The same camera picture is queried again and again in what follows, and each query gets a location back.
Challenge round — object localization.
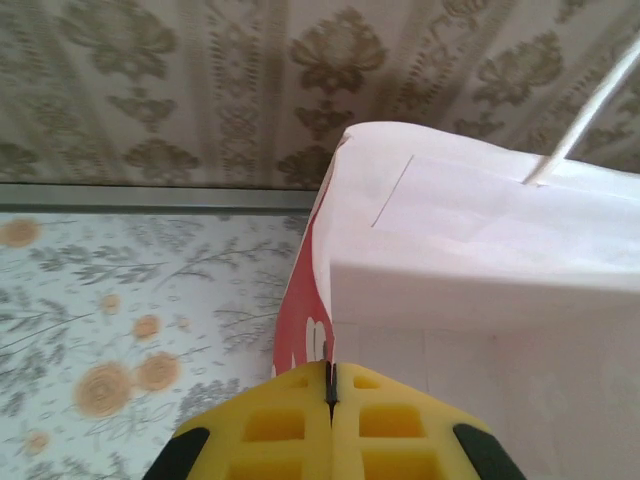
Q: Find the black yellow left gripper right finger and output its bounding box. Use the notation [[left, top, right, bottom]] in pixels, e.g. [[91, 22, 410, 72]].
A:
[[333, 362, 526, 480]]

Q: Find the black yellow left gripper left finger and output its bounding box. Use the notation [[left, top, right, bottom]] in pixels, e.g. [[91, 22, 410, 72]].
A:
[[144, 362, 334, 480]]

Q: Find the white red printed paper bag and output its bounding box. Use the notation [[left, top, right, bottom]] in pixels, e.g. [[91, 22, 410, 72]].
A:
[[272, 44, 640, 480]]

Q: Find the aluminium table edge rail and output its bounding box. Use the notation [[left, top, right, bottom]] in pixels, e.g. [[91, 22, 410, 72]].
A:
[[0, 183, 321, 214]]

